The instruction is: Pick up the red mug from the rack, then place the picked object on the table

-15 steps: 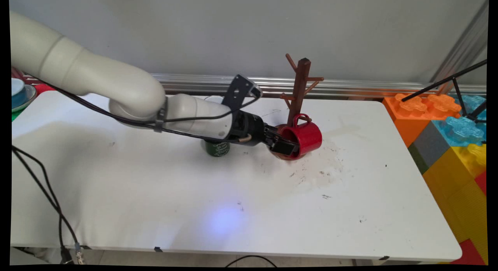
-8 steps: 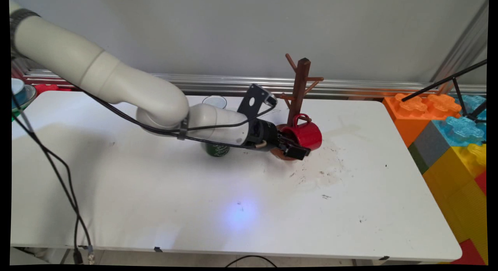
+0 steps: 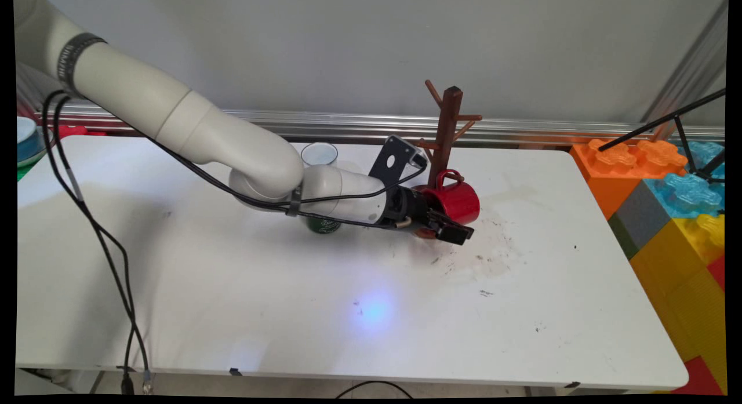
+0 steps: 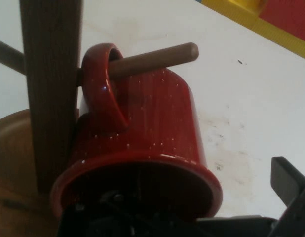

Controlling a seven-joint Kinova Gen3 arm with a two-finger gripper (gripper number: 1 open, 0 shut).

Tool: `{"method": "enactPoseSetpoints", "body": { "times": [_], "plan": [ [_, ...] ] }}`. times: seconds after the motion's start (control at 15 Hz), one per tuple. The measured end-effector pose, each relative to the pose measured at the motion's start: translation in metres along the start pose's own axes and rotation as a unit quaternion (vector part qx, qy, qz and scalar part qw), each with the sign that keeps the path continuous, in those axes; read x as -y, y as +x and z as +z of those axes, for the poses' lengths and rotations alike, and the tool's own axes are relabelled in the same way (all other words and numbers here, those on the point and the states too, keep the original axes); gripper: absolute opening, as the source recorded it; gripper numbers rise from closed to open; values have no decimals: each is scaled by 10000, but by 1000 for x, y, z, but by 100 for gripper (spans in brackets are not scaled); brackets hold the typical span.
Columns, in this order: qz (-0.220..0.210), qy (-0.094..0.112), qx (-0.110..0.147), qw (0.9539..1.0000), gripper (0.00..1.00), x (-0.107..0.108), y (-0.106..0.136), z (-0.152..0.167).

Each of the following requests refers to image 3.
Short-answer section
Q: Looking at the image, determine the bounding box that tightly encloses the large blue toy block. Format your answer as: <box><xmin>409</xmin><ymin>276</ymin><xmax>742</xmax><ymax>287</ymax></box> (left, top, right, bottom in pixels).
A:
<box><xmin>642</xmin><ymin>172</ymin><xmax>725</xmax><ymax>220</ymax></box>

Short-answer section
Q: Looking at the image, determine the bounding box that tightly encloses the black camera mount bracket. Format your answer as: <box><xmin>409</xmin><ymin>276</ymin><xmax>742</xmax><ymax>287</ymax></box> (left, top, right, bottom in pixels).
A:
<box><xmin>368</xmin><ymin>135</ymin><xmax>423</xmax><ymax>188</ymax></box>

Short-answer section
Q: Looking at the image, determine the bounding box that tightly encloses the grey toy building block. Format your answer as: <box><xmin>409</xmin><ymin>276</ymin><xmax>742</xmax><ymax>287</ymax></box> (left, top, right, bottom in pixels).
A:
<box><xmin>608</xmin><ymin>181</ymin><xmax>674</xmax><ymax>261</ymax></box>

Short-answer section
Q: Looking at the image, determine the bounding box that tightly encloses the red plastic piece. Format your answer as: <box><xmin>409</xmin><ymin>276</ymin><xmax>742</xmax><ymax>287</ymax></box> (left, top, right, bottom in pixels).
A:
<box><xmin>54</xmin><ymin>124</ymin><xmax>107</xmax><ymax>139</ymax></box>

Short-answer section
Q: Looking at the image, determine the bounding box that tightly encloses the brown wooden mug tree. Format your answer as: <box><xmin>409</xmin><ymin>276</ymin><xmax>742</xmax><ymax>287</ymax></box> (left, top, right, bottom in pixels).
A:
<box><xmin>414</xmin><ymin>79</ymin><xmax>483</xmax><ymax>240</ymax></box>

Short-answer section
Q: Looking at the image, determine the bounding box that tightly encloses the blue round plate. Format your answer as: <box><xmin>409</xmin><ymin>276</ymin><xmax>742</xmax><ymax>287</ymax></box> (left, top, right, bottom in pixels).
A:
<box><xmin>17</xmin><ymin>117</ymin><xmax>56</xmax><ymax>168</ymax></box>

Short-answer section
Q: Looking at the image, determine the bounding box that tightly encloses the small red toy block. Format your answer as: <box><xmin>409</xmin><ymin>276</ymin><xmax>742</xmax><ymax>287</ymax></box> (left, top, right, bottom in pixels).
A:
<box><xmin>705</xmin><ymin>255</ymin><xmax>726</xmax><ymax>293</ymax></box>

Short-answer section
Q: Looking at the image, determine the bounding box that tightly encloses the red mug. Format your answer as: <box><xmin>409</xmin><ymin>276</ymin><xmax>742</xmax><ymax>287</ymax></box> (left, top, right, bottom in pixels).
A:
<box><xmin>411</xmin><ymin>169</ymin><xmax>481</xmax><ymax>226</ymax></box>

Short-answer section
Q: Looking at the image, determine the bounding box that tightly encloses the horizontal aluminium rail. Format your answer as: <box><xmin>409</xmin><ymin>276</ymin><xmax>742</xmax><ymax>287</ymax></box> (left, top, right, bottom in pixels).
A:
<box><xmin>35</xmin><ymin>100</ymin><xmax>725</xmax><ymax>148</ymax></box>

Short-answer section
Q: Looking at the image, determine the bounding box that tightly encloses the black tripod stand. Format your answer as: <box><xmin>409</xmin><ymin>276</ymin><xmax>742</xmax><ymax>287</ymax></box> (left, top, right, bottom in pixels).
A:
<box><xmin>597</xmin><ymin>89</ymin><xmax>726</xmax><ymax>184</ymax></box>

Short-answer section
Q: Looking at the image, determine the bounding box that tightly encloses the black printed velcro band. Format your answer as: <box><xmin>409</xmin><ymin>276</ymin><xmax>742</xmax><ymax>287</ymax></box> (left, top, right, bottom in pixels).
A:
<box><xmin>57</xmin><ymin>32</ymin><xmax>108</xmax><ymax>99</ymax></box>

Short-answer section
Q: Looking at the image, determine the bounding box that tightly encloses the small blue toy block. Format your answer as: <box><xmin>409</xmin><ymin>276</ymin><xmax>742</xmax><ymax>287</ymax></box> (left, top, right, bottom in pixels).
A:
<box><xmin>677</xmin><ymin>141</ymin><xmax>725</xmax><ymax>180</ymax></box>

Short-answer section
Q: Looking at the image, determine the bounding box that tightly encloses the yellow toy building block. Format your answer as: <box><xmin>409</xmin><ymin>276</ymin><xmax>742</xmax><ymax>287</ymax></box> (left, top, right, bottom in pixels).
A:
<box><xmin>629</xmin><ymin>214</ymin><xmax>728</xmax><ymax>393</ymax></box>

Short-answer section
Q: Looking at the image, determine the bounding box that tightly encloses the black cable with silver plug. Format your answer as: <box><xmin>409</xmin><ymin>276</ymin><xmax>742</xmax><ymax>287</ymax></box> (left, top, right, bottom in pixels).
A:
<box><xmin>42</xmin><ymin>90</ymin><xmax>413</xmax><ymax>394</ymax></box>

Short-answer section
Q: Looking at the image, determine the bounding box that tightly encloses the grey printed cable strap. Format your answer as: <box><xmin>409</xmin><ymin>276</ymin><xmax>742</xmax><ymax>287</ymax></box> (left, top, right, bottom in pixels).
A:
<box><xmin>286</xmin><ymin>183</ymin><xmax>306</xmax><ymax>217</ymax></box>

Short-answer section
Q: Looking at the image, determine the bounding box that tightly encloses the large red toy block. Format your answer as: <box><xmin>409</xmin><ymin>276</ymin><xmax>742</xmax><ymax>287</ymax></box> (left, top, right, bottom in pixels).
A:
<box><xmin>671</xmin><ymin>356</ymin><xmax>725</xmax><ymax>395</ymax></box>

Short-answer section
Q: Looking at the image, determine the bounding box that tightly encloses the slanted aluminium profile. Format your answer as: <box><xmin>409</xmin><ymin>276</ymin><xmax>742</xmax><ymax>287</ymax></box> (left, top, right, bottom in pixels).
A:
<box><xmin>640</xmin><ymin>0</ymin><xmax>729</xmax><ymax>141</ymax></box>

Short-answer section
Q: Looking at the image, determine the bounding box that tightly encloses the dark green printed mug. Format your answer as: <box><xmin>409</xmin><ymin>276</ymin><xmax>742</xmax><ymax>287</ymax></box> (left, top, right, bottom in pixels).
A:
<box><xmin>305</xmin><ymin>215</ymin><xmax>343</xmax><ymax>235</ymax></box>

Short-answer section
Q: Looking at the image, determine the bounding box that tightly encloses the orange toy building block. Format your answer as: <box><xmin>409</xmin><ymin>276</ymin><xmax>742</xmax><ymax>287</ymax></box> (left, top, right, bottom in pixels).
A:
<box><xmin>570</xmin><ymin>139</ymin><xmax>688</xmax><ymax>220</ymax></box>

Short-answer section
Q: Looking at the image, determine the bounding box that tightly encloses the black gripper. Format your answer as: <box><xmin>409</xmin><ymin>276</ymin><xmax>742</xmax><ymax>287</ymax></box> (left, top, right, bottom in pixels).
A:
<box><xmin>383</xmin><ymin>186</ymin><xmax>475</xmax><ymax>246</ymax></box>

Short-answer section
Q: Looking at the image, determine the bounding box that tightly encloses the black floor cable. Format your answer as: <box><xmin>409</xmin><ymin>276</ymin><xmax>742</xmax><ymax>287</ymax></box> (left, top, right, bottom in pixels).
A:
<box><xmin>334</xmin><ymin>380</ymin><xmax>414</xmax><ymax>399</ymax></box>

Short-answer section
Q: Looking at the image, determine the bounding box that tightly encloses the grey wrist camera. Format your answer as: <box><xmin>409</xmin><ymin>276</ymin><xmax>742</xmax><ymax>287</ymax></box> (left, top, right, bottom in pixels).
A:
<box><xmin>408</xmin><ymin>142</ymin><xmax>430</xmax><ymax>170</ymax></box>

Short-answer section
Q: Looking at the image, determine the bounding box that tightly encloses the black camera cable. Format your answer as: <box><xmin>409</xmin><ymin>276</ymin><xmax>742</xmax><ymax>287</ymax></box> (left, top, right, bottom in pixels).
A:
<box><xmin>42</xmin><ymin>90</ymin><xmax>430</xmax><ymax>394</ymax></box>

